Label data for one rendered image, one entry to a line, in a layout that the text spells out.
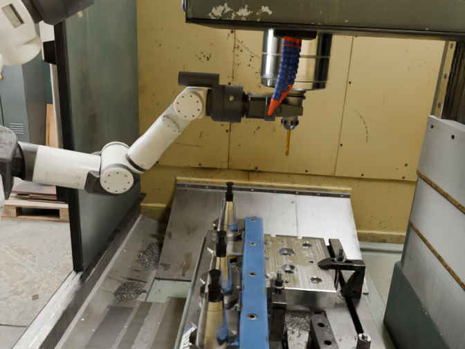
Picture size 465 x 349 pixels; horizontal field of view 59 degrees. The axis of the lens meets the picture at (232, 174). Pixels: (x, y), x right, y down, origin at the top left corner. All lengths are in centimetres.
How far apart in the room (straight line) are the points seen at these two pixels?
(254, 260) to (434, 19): 48
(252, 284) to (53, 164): 58
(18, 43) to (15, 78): 499
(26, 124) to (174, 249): 404
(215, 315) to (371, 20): 48
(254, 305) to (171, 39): 157
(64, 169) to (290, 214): 126
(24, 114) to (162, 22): 383
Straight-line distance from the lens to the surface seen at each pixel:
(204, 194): 211
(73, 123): 138
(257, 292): 67
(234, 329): 62
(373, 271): 212
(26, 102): 564
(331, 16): 68
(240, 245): 82
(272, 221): 200
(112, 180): 103
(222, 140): 206
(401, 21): 70
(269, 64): 94
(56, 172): 106
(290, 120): 100
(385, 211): 228
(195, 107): 95
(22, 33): 64
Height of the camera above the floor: 160
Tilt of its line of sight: 18 degrees down
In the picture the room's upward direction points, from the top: 3 degrees clockwise
